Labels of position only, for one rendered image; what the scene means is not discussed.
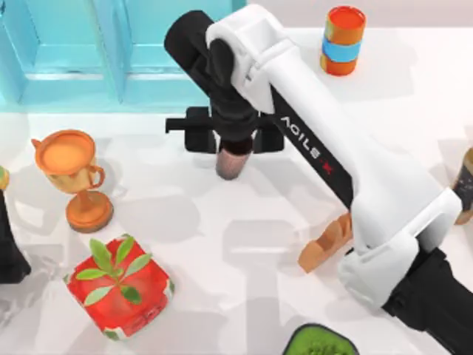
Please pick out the pink brown cup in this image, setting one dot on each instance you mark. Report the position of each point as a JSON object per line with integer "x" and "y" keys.
{"x": 233, "y": 164}

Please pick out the brown bread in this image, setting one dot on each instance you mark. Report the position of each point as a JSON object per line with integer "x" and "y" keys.
{"x": 318, "y": 247}

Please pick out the orange and blue can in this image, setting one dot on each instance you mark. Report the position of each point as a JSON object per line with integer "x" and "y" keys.
{"x": 341, "y": 40}

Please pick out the orange trophy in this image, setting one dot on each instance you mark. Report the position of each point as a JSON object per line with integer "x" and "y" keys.
{"x": 70, "y": 159}

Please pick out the light blue rack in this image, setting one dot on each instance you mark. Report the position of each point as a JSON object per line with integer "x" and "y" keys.
{"x": 74, "y": 55}

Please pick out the red pot with green plant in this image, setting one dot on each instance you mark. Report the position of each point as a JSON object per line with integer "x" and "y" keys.
{"x": 122, "y": 296}

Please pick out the yellow green object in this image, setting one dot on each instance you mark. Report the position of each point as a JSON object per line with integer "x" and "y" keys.
{"x": 3, "y": 178}

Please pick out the dark bottle with tan ends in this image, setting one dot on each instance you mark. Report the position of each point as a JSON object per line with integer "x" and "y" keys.
{"x": 466, "y": 185}

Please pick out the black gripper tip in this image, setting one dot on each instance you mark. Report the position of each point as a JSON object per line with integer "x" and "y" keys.
{"x": 9, "y": 244}

